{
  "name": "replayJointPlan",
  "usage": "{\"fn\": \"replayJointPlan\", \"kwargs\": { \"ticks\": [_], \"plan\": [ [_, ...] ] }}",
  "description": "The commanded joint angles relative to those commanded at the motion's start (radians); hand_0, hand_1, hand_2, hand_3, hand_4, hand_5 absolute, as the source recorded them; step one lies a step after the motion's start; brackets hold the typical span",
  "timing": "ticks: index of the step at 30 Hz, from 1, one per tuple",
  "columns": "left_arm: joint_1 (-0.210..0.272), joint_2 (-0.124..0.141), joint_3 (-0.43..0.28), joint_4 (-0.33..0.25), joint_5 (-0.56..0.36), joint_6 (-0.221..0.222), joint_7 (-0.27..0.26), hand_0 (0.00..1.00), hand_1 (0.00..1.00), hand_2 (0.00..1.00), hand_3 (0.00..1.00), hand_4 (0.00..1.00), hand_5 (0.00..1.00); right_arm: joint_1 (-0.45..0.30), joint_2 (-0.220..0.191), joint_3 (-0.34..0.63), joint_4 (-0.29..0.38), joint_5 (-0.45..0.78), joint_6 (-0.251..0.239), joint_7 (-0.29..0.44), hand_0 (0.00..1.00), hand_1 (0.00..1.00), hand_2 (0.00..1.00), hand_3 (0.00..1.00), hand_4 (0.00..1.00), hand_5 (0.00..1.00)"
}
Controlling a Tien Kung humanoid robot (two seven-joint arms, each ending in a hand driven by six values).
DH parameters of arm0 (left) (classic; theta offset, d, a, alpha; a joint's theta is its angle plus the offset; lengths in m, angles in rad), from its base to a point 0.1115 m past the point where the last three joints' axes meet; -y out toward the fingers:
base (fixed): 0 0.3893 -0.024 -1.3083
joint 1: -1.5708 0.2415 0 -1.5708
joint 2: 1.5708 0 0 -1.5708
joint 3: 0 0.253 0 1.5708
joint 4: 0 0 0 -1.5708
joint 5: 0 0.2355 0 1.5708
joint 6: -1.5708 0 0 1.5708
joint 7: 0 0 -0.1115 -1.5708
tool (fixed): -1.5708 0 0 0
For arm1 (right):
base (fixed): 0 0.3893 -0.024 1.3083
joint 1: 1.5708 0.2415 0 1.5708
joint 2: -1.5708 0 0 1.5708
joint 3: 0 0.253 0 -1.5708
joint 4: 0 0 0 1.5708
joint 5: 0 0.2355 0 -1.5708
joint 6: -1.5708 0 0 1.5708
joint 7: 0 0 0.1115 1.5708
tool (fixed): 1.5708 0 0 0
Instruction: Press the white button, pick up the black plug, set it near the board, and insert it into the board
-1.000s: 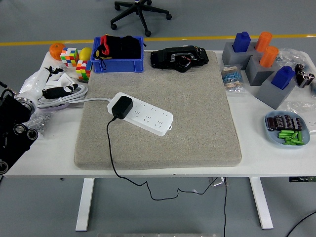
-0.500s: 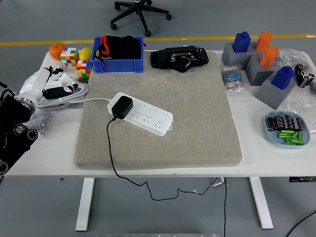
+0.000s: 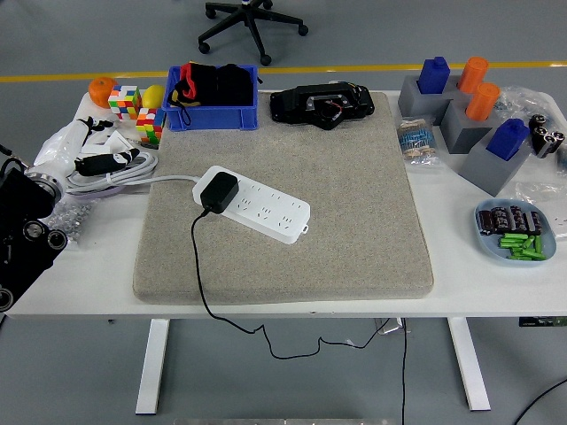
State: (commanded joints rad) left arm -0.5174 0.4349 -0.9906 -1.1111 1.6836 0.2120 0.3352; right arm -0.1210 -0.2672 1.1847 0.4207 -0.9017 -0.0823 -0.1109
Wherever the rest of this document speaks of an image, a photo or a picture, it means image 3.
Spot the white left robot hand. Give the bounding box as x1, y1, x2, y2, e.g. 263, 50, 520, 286
33, 116, 141, 178

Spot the black plug adapter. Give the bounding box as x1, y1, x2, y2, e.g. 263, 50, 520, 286
199, 171, 240, 216

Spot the thin black plug cord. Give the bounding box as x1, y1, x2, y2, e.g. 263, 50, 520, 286
190, 210, 391, 360

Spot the white power strip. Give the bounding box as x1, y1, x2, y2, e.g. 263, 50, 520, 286
191, 165, 311, 246

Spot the orange fruit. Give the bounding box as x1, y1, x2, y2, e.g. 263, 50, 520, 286
88, 76, 120, 109

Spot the clear bag of metal nuts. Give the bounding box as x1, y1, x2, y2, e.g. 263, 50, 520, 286
43, 198, 97, 249

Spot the multicolour puzzle cube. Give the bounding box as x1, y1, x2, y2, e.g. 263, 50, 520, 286
135, 107, 167, 145
107, 83, 143, 121

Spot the yellow lemon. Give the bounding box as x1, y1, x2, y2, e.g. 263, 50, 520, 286
141, 84, 167, 110

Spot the blue plastic bin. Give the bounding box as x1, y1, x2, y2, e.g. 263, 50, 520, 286
161, 65, 260, 133

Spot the black fabric bundle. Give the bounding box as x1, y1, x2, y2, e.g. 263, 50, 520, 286
199, 63, 263, 107

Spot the black office chair base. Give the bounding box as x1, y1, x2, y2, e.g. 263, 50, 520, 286
198, 0, 310, 67

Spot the black mechanical device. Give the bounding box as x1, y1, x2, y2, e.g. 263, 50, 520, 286
269, 81, 376, 131

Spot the white table leg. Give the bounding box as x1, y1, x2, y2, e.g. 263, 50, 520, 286
135, 318, 172, 416
446, 317, 492, 412

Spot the grey-brown mat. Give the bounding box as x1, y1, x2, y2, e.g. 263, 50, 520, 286
132, 91, 435, 305

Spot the grey block holder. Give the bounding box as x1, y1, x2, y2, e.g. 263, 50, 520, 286
440, 99, 493, 155
458, 137, 532, 197
397, 73, 464, 127

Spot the clear bag of resistors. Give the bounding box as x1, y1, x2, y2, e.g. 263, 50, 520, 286
395, 114, 446, 172

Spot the blue block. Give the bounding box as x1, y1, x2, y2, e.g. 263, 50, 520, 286
418, 56, 452, 96
485, 118, 531, 160

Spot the orange cylinder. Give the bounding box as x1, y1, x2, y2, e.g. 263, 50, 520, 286
456, 56, 491, 94
464, 81, 501, 122

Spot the pale blue plate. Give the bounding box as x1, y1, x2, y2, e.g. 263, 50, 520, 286
474, 197, 558, 267

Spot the clear plastic bag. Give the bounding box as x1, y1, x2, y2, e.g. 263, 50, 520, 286
515, 180, 567, 240
493, 85, 562, 129

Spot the black table control panel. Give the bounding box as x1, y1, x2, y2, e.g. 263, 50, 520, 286
518, 315, 567, 328

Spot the grey-white power strip cord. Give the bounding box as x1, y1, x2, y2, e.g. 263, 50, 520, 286
65, 148, 205, 196

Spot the red black fabric strap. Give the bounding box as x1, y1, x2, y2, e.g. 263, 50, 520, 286
167, 62, 204, 125

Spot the silver bracket under table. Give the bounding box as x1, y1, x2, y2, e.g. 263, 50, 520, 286
374, 317, 405, 336

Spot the black hanging cable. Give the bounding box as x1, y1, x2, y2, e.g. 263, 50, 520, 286
400, 317, 408, 425

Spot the black floor cable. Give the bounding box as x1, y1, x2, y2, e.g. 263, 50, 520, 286
513, 378, 567, 425

